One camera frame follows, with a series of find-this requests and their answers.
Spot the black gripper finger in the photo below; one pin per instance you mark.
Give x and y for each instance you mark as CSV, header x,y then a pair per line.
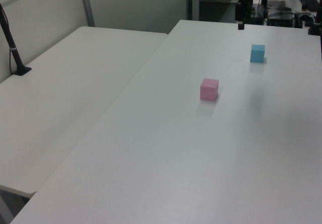
x,y
241,17
247,12

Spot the blue cube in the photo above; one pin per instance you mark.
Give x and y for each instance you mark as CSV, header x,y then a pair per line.
x,y
257,54

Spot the pink cube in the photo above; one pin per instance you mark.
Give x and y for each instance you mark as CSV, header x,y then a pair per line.
x,y
208,90

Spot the grey flat device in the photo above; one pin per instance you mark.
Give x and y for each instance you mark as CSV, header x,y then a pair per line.
x,y
276,4

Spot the black electronics box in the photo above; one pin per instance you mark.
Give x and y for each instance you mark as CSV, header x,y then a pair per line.
x,y
280,19

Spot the white side table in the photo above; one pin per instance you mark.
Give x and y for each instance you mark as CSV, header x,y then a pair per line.
x,y
63,95

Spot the black clamp mount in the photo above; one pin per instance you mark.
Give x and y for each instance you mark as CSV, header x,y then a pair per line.
x,y
315,25

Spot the grey metal partition post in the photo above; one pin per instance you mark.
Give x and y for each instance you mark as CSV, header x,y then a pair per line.
x,y
87,3

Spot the black camera stand pole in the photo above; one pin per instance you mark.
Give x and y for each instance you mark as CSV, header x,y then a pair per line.
x,y
12,47

